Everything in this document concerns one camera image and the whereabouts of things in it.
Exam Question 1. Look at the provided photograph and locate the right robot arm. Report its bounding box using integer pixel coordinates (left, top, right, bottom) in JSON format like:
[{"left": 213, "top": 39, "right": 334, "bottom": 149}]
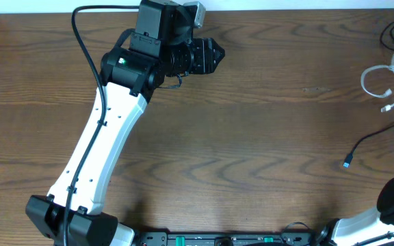
[{"left": 311, "top": 178, "right": 394, "bottom": 245}]

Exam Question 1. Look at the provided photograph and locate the black USB cable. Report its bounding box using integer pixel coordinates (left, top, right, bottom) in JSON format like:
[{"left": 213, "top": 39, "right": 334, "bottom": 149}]
[{"left": 342, "top": 13, "right": 394, "bottom": 169}]

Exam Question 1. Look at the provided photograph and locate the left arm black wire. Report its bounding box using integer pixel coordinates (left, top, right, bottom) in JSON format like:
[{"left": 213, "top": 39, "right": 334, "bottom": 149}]
[{"left": 62, "top": 4, "right": 142, "bottom": 246}]

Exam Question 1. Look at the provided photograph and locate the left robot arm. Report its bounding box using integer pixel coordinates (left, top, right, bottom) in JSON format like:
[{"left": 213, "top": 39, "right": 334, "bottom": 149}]
[{"left": 25, "top": 33, "right": 225, "bottom": 245}]

